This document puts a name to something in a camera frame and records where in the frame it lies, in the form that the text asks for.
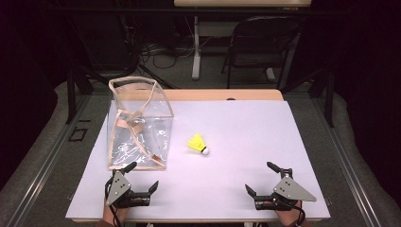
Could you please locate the black folding chair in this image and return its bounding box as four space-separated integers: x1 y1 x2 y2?
221 16 302 90

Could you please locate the black metal stand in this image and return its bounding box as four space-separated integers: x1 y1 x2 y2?
310 67 335 129
64 67 94 125

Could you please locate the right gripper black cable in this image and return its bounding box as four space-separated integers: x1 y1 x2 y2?
277 198 306 226

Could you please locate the person's left hand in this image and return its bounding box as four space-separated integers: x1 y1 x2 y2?
102 201 131 226

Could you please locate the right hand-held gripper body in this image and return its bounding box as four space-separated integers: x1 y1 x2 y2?
254 168 317 211

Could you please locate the white table cover sheet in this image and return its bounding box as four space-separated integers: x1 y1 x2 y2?
65 99 331 221

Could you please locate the white-legged background desk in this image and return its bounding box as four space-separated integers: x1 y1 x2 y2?
173 0 312 81

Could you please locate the bundle of floor cables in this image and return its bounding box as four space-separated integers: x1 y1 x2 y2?
138 18 212 69

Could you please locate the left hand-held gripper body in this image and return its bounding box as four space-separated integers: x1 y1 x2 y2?
104 169 151 209

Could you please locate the transparent bag with beige trim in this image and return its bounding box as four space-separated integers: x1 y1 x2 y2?
107 76 175 171

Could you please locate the person's right hand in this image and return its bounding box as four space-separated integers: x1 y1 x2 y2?
273 201 306 226

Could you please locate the aluminium floor rail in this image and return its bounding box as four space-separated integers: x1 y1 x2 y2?
311 94 382 227
6 94 93 227

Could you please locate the yellow shuttlecock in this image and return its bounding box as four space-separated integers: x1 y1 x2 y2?
186 132 210 156

